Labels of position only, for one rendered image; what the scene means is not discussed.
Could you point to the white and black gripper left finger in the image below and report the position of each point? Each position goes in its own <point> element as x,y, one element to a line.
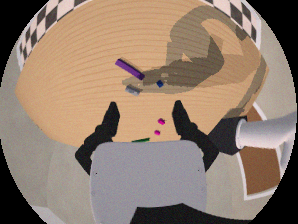
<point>103,133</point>

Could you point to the small blue block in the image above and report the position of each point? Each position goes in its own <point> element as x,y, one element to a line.
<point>159,83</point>

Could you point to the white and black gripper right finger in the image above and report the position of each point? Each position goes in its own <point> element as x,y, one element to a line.
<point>189,131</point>

